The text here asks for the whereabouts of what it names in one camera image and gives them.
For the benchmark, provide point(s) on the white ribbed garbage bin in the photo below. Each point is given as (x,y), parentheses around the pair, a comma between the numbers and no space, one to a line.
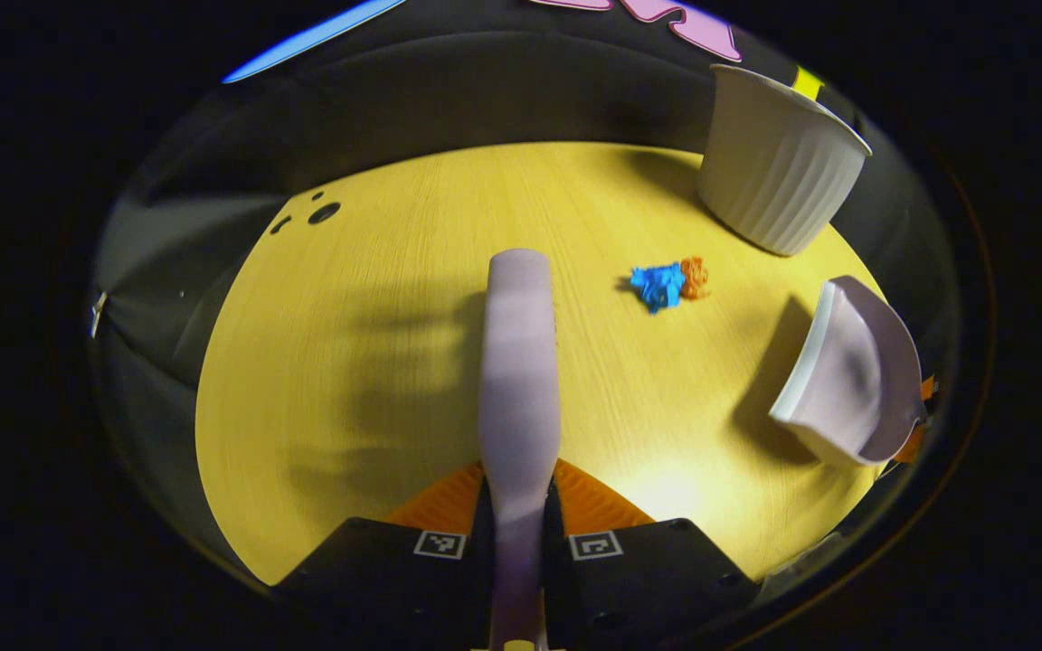
(779,172)

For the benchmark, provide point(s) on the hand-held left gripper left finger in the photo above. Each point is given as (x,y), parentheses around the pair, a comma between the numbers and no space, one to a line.
(376,579)

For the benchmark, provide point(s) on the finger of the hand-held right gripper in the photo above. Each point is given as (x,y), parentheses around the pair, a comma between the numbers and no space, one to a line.
(910,445)

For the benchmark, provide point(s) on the small cloth clip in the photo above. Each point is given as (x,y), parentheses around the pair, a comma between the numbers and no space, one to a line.
(98,314)

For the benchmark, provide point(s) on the orange paper trash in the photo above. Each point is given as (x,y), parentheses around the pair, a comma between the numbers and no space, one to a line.
(695,277)

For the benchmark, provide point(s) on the small light purple broom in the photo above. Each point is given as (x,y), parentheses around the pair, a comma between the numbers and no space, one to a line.
(519,362)

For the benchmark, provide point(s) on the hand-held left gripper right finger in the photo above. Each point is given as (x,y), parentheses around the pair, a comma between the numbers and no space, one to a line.
(657,579)

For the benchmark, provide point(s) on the blue paper trash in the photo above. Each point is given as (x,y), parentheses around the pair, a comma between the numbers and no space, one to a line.
(658,286)

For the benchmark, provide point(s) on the yellow wooden desktop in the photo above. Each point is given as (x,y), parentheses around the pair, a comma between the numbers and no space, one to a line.
(394,226)

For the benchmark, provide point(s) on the light purple dustpan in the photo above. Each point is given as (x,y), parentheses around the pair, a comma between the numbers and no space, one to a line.
(856,380)

